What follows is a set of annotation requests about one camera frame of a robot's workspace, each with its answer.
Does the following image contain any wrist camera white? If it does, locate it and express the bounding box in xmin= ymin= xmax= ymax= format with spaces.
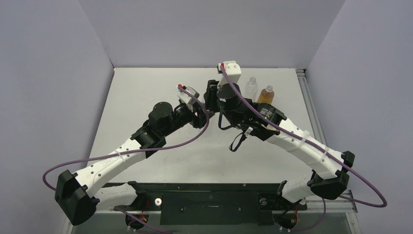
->
xmin=177 ymin=84 xmax=200 ymax=112
xmin=217 ymin=60 xmax=242 ymax=88

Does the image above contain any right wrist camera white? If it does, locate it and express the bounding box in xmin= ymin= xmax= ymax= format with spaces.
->
xmin=217 ymin=60 xmax=242 ymax=88

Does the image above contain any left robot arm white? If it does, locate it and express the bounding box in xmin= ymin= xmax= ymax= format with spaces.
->
xmin=55 ymin=98 xmax=213 ymax=226

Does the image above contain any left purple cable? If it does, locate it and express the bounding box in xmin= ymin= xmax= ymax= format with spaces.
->
xmin=42 ymin=87 xmax=210 ymax=191

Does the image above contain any purple cable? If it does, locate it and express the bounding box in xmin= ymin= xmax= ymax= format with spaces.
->
xmin=219 ymin=64 xmax=388 ymax=208
xmin=42 ymin=87 xmax=210 ymax=191

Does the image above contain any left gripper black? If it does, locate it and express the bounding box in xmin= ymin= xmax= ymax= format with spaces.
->
xmin=162 ymin=101 xmax=212 ymax=137

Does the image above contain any clear empty bottle upright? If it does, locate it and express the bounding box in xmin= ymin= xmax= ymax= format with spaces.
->
xmin=243 ymin=77 xmax=258 ymax=101

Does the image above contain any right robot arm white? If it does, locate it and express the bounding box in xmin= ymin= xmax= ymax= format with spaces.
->
xmin=204 ymin=80 xmax=355 ymax=208

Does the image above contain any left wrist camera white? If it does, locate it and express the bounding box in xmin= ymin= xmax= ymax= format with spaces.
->
xmin=177 ymin=84 xmax=200 ymax=112

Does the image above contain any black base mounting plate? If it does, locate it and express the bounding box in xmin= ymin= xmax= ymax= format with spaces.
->
xmin=116 ymin=181 xmax=309 ymax=226

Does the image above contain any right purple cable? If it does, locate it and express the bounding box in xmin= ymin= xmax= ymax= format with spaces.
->
xmin=219 ymin=64 xmax=388 ymax=208

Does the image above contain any tea bottle red label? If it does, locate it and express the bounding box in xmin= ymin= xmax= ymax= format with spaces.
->
xmin=257 ymin=85 xmax=275 ymax=105

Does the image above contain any black cable loop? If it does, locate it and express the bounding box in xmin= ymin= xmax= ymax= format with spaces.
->
xmin=218 ymin=100 xmax=252 ymax=153

